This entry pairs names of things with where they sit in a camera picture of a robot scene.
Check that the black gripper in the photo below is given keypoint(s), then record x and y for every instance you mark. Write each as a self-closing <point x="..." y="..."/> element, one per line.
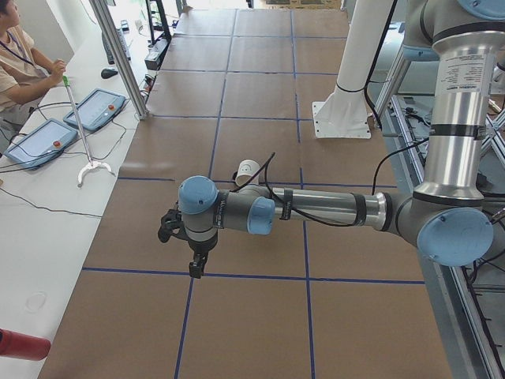
<point x="200" y="249"/>

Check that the seated person beige shirt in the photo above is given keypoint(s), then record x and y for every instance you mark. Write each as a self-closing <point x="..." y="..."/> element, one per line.
<point x="27" y="74"/>

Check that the aluminium side frame rail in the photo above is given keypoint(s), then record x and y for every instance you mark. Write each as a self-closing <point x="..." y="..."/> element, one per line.
<point x="443" y="216"/>

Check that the aluminium frame post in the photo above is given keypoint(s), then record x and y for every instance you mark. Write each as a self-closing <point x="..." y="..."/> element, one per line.
<point x="106" y="23"/>

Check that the red cylinder bottle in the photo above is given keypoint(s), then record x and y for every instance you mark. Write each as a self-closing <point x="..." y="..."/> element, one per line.
<point x="22" y="346"/>

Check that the blue teach pendant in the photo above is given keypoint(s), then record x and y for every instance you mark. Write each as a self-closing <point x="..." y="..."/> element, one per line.
<point x="43" y="144"/>
<point x="98" y="108"/>

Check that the near blue teach pendant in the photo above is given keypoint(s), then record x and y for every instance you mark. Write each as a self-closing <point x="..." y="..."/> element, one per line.
<point x="43" y="144"/>

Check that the far blue teach pendant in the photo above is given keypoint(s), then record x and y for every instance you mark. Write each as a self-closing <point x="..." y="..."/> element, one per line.
<point x="98" y="108"/>

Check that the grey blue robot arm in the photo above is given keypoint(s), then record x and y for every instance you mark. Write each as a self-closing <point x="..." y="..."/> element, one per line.
<point x="205" y="209"/>

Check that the brown paper table cover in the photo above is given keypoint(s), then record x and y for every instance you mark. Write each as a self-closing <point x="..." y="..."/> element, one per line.
<point x="305" y="301"/>

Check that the black computer mouse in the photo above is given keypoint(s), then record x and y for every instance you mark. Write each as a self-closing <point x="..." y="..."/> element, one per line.
<point x="107" y="73"/>

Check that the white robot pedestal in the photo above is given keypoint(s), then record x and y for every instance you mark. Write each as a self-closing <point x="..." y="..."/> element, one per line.
<point x="344" y="113"/>

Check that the white reacher grabber tool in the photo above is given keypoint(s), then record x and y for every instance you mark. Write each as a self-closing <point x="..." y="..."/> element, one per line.
<point x="92" y="164"/>

